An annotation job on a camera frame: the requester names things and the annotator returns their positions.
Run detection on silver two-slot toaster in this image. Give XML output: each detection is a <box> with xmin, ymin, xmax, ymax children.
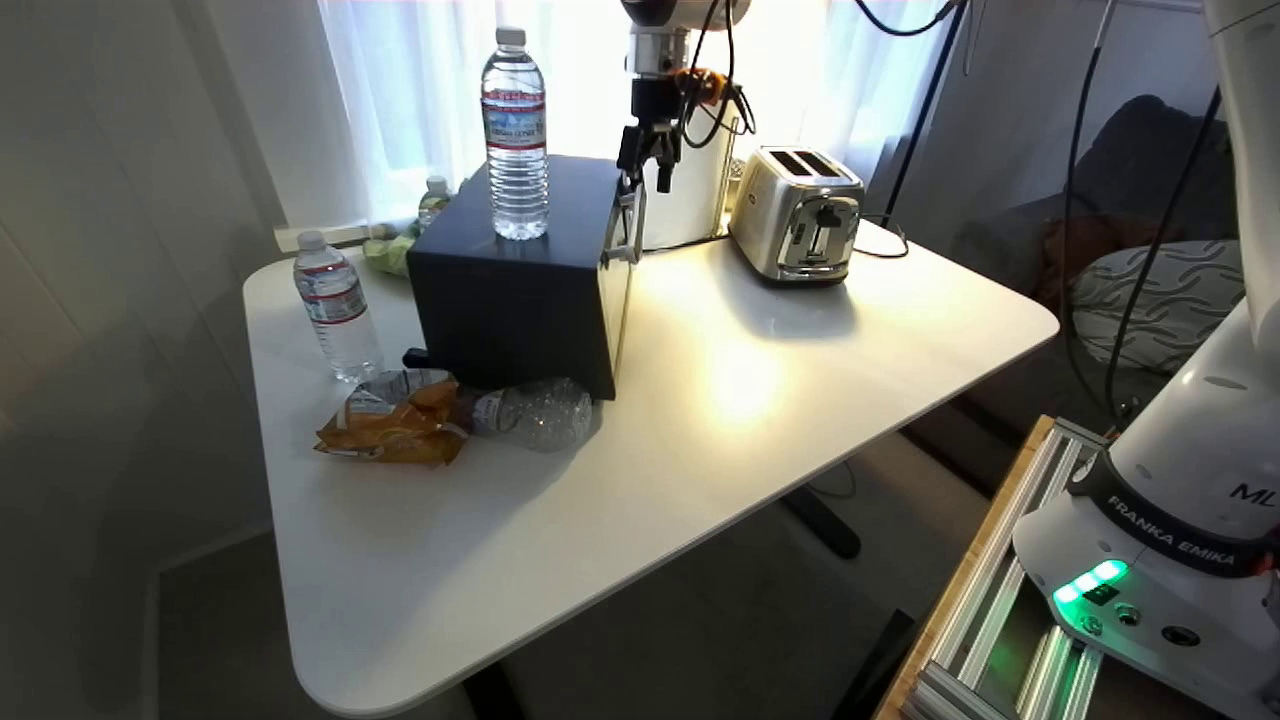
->
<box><xmin>734</xmin><ymin>148</ymin><xmax>865</xmax><ymax>286</ymax></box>

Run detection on black toaster oven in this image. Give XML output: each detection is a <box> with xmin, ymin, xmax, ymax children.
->
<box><xmin>410</xmin><ymin>156</ymin><xmax>632</xmax><ymax>401</ymax></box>

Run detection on brown crumpled snack bag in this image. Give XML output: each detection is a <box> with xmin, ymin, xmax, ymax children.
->
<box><xmin>315</xmin><ymin>379</ymin><xmax>463</xmax><ymax>465</ymax></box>

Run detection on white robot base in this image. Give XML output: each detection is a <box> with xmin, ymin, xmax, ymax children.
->
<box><xmin>1013</xmin><ymin>0</ymin><xmax>1280</xmax><ymax>720</ymax></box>

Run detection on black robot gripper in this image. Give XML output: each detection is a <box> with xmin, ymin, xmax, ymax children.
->
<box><xmin>616</xmin><ymin>70</ymin><xmax>750</xmax><ymax>194</ymax></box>

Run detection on clear crumpled plastic bag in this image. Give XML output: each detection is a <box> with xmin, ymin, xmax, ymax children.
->
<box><xmin>469</xmin><ymin>379</ymin><xmax>600</xmax><ymax>451</ymax></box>

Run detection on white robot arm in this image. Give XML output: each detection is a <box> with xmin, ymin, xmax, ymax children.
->
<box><xmin>616</xmin><ymin>0</ymin><xmax>754</xmax><ymax>194</ymax></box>

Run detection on black toaster power cord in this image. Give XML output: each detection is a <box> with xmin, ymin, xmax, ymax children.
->
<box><xmin>854</xmin><ymin>216</ymin><xmax>915</xmax><ymax>263</ymax></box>

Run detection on white sheer curtain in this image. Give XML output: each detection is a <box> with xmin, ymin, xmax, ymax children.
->
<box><xmin>315</xmin><ymin>0</ymin><xmax>959</xmax><ymax>216</ymax></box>

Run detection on green plant leaves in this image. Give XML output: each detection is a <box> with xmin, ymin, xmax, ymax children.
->
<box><xmin>365</xmin><ymin>226</ymin><xmax>415</xmax><ymax>281</ymax></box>

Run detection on wooden aluminium robot stand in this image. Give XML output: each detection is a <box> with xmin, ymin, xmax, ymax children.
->
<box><xmin>873</xmin><ymin>414</ymin><xmax>1280</xmax><ymax>720</ymax></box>

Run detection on water bottle beside oven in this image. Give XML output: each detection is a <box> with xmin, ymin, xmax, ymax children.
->
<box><xmin>293</xmin><ymin>231</ymin><xmax>385</xmax><ymax>384</ymax></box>

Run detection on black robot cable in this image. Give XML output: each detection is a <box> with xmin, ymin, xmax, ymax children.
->
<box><xmin>1058</xmin><ymin>0</ymin><xmax>1227</xmax><ymax>434</ymax></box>

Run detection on grey striped cushion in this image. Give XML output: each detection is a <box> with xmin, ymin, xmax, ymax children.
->
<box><xmin>1072</xmin><ymin>239</ymin><xmax>1243</xmax><ymax>371</ymax></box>

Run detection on water bottle on oven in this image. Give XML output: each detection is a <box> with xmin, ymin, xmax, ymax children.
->
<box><xmin>482</xmin><ymin>25</ymin><xmax>550</xmax><ymax>245</ymax></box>

